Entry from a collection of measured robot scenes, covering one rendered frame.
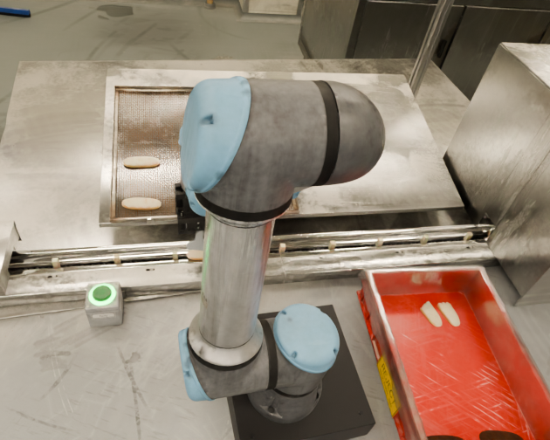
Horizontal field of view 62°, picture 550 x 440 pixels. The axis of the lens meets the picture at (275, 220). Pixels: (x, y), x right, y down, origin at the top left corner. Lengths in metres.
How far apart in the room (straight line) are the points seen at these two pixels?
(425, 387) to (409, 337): 0.12
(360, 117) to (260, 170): 0.12
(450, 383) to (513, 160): 0.60
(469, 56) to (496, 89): 1.82
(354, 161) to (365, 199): 0.88
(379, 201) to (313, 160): 0.92
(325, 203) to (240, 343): 0.71
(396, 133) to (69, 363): 1.17
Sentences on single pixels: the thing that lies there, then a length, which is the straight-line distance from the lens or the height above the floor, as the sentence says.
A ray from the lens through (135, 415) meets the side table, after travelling 1.04.
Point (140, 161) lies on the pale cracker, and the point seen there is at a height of 0.93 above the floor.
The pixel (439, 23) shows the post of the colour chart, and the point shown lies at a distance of 1.93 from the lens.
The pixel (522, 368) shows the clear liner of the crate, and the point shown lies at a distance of 1.20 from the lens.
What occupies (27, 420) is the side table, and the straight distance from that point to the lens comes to 1.08.
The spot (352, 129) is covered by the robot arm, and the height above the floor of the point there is 1.52.
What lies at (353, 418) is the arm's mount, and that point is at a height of 0.89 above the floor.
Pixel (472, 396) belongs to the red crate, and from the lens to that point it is 1.19.
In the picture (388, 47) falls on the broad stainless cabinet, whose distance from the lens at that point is 2.96.
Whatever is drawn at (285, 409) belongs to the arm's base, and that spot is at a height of 0.94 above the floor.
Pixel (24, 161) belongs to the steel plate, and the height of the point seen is 0.82.
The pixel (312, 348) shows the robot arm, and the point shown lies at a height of 1.12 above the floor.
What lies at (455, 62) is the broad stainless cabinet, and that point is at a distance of 3.22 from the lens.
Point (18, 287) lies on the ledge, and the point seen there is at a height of 0.86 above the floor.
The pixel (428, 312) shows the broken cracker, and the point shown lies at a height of 0.83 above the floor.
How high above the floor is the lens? 1.78
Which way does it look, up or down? 46 degrees down
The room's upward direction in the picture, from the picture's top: 10 degrees clockwise
